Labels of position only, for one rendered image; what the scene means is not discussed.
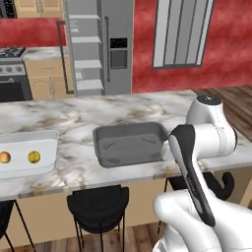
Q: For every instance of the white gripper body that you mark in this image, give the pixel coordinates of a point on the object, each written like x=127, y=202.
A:
x=166, y=152

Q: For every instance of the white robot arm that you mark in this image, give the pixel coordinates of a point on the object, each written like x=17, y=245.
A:
x=210, y=138

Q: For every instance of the grey steel fridge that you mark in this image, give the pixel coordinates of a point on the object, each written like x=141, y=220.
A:
x=119, y=75

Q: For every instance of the yellow lemon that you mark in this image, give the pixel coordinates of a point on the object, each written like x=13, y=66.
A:
x=34, y=157

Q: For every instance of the white tupperware container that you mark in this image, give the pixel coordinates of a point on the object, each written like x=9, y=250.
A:
x=26, y=147

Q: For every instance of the orange red mango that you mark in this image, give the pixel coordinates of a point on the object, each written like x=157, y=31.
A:
x=4, y=157

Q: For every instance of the steel stove with oven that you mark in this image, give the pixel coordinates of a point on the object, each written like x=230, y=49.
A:
x=11, y=75

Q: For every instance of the grey framed window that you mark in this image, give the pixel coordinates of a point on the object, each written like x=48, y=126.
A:
x=182, y=32

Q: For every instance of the beige base cupboards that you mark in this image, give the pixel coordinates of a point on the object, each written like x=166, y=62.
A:
x=46, y=78

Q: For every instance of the dark range hood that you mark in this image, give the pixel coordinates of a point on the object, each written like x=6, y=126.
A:
x=7, y=8

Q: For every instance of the beige wall cupboards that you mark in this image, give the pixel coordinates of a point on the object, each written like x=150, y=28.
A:
x=39, y=8

